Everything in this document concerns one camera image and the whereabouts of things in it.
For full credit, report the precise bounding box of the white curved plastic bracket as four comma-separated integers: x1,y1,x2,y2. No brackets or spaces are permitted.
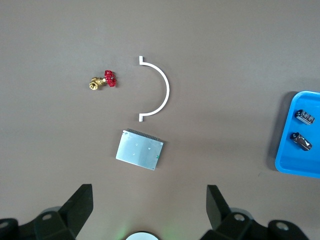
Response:
138,55,171,123

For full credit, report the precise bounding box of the small brown rectangular component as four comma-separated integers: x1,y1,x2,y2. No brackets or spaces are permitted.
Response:
289,132,313,152

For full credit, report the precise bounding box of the silver metal power supply box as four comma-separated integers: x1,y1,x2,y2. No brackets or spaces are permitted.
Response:
115,128,165,171

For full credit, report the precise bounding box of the brown table cover mat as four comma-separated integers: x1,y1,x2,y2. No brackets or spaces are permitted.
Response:
0,0,320,240

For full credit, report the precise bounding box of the brass valve with red handle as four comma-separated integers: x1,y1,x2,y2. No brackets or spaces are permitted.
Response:
88,69,118,91

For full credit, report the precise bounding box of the blue plastic tray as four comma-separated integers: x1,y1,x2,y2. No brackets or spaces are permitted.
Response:
274,90,320,180

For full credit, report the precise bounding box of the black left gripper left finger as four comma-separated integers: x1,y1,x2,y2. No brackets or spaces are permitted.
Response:
0,184,94,240

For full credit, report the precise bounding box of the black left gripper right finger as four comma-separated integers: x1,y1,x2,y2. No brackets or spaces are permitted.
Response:
199,184,308,240

